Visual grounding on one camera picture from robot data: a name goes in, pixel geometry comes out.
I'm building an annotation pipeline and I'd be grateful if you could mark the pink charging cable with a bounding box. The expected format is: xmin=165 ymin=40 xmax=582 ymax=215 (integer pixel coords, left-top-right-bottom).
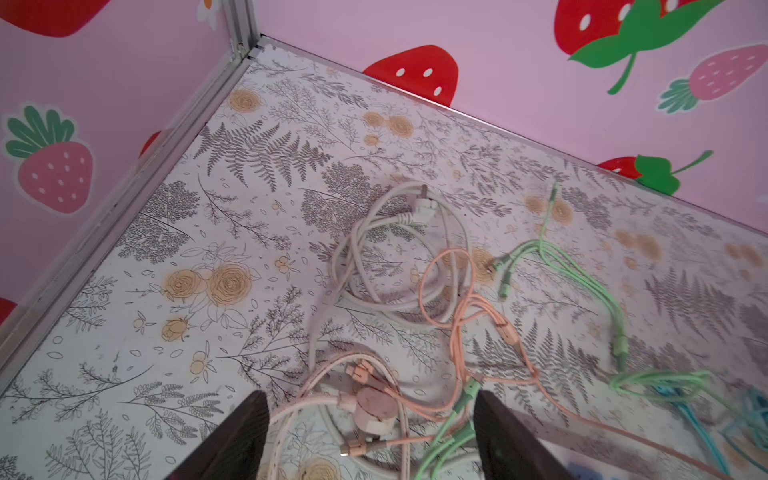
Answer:
xmin=335 ymin=247 xmax=733 ymax=480

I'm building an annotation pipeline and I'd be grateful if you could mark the pink round socket cord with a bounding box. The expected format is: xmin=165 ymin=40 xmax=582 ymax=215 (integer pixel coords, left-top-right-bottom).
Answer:
xmin=257 ymin=350 xmax=415 ymax=480

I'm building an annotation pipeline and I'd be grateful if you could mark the white power strip cord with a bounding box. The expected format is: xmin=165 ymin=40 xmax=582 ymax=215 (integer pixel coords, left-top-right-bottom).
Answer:
xmin=305 ymin=179 xmax=475 ymax=385

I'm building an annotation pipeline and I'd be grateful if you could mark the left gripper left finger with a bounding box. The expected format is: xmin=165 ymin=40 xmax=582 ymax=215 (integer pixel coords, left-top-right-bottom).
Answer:
xmin=167 ymin=391 xmax=270 ymax=480

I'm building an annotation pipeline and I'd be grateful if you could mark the green cable bundle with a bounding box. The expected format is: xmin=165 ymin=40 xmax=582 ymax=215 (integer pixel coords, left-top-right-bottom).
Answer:
xmin=413 ymin=182 xmax=768 ymax=480

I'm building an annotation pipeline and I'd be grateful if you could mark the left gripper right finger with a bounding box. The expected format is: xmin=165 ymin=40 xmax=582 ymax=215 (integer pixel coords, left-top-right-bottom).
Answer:
xmin=472 ymin=390 xmax=573 ymax=480

